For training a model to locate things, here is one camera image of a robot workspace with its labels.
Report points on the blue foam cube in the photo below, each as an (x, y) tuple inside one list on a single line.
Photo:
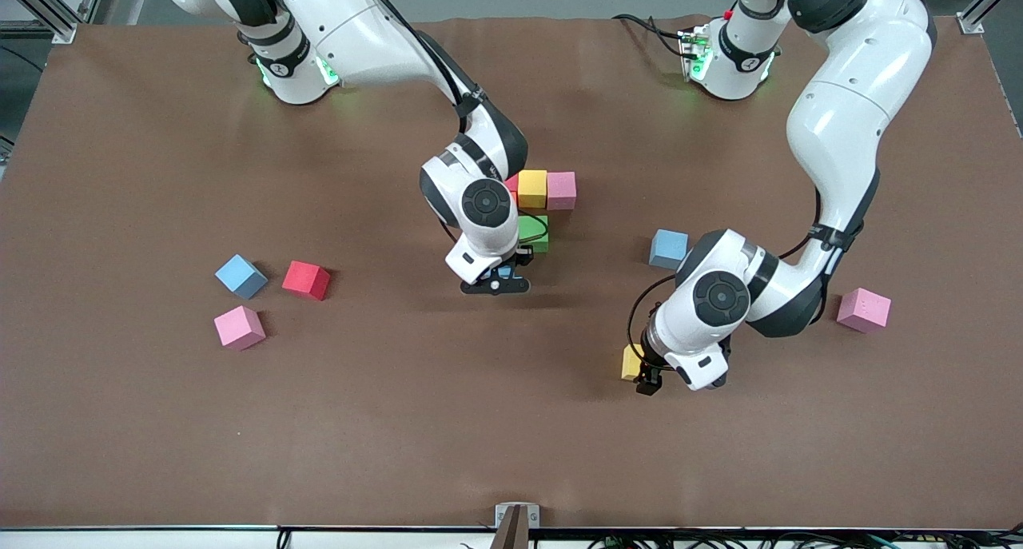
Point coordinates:
[(504, 272), (666, 248), (240, 276)]

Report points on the red foam cube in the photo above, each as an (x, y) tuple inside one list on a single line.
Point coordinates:
[(305, 279), (512, 183)]

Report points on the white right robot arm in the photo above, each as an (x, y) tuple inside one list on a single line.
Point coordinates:
[(384, 29)]

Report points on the green foam cube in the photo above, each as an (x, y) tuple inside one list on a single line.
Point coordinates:
[(534, 237)]

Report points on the aluminium frame profile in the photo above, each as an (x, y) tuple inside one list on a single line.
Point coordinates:
[(979, 13), (56, 21)]

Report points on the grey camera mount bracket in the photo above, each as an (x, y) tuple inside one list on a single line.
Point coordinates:
[(517, 525)]

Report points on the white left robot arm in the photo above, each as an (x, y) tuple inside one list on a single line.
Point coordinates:
[(839, 117)]

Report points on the brown table mat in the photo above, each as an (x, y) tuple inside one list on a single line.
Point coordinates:
[(511, 437)]

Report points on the pink dotted foam cube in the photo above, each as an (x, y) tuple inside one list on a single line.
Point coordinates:
[(863, 309)]

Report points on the yellow foam cube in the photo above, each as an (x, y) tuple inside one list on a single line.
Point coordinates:
[(533, 188), (630, 362)]

